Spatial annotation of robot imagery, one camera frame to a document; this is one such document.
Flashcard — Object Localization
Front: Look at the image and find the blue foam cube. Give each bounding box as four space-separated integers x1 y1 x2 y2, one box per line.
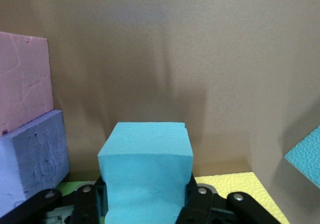
96 121 195 224
283 124 320 190

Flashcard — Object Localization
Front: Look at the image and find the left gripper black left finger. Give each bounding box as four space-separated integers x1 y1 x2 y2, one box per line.
0 176 109 224

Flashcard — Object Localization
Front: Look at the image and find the yellow foam cube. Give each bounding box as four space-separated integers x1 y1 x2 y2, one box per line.
193 171 292 224

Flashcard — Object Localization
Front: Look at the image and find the purple foam cube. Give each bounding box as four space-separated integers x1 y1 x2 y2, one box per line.
0 110 71 210

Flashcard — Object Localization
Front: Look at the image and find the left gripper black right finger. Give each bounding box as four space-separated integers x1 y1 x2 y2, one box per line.
176 174 281 224

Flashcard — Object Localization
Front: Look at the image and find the pink foam cube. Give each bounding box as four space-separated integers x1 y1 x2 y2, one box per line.
0 31 55 135

